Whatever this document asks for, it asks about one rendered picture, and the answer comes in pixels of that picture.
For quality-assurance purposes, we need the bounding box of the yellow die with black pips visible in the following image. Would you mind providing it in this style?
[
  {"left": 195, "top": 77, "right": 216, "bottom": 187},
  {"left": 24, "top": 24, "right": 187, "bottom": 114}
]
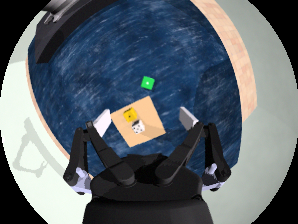
[{"left": 123, "top": 107, "right": 137, "bottom": 123}]

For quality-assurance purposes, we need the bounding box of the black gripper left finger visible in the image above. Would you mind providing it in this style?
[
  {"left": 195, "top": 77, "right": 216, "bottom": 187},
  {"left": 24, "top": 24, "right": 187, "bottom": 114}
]
[{"left": 63, "top": 109, "right": 135, "bottom": 195}]

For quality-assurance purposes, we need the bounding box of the white die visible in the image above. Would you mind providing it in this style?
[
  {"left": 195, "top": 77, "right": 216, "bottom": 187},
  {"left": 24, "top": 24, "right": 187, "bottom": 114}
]
[{"left": 131, "top": 119, "right": 144, "bottom": 134}]

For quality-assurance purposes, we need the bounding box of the peach square mat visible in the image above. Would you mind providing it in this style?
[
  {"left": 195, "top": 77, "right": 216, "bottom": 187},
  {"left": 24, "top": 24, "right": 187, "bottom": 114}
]
[{"left": 110, "top": 96, "right": 166, "bottom": 147}]

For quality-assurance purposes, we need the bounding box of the green die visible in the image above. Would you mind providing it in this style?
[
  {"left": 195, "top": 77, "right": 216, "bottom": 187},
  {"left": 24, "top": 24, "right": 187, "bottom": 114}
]
[{"left": 141, "top": 76, "right": 154, "bottom": 90}]

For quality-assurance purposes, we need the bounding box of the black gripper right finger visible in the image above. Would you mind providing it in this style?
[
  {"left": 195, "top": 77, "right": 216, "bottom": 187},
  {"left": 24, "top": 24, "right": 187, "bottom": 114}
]
[{"left": 155, "top": 107, "right": 231, "bottom": 192}]

